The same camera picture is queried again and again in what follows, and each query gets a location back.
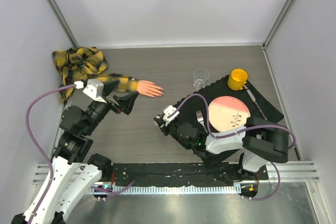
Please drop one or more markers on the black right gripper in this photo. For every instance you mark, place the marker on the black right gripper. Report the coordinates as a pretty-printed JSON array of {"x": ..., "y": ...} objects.
[{"x": 164, "y": 128}]

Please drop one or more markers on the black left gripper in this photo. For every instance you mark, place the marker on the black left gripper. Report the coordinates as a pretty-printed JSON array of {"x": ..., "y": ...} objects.
[{"x": 126, "y": 102}]

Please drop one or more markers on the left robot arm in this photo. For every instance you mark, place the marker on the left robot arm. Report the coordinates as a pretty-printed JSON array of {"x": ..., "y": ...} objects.
[{"x": 59, "y": 195}]

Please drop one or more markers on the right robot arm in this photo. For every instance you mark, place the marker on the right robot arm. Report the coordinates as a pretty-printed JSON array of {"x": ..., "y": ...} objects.
[{"x": 262, "y": 141}]

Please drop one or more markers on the black scalloped placemat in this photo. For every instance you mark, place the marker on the black scalloped placemat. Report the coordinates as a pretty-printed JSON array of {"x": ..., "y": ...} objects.
[{"x": 187, "y": 113}]

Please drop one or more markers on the silver fork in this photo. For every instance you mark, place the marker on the silver fork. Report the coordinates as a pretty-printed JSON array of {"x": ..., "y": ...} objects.
[{"x": 200, "y": 120}]

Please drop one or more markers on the mannequin hand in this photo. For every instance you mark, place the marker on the mannequin hand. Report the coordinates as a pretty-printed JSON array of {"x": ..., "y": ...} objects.
[{"x": 149, "y": 89}]

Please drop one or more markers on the yellow plaid shirt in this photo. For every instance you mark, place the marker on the yellow plaid shirt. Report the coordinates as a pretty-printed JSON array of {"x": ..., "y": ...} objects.
[{"x": 81, "y": 64}]

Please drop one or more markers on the pink cream plate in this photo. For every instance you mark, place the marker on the pink cream plate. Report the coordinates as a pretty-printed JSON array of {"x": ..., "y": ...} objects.
[{"x": 227, "y": 113}]

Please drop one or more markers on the clear plastic cup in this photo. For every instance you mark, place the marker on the clear plastic cup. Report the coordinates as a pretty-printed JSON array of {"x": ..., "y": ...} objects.
[{"x": 200, "y": 78}]

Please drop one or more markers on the yellow mug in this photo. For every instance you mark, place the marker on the yellow mug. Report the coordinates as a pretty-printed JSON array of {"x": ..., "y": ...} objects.
[{"x": 237, "y": 79}]

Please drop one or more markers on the silver knife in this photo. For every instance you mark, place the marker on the silver knife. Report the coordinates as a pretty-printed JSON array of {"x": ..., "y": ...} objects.
[{"x": 255, "y": 102}]

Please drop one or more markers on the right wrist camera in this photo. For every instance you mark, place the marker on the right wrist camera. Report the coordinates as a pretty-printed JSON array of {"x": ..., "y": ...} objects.
[{"x": 169, "y": 114}]

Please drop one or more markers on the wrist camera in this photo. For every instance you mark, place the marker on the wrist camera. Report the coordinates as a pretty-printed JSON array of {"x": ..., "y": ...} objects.
[
  {"x": 93, "y": 89},
  {"x": 169, "y": 114}
]

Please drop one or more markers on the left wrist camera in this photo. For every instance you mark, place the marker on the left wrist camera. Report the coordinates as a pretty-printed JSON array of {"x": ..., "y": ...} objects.
[{"x": 93, "y": 89}]

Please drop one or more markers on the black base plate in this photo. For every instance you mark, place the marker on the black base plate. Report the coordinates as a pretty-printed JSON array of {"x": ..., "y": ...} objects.
[{"x": 180, "y": 174}]

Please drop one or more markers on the white cable duct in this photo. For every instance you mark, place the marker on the white cable duct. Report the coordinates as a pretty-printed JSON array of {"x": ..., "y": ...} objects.
[{"x": 182, "y": 190}]

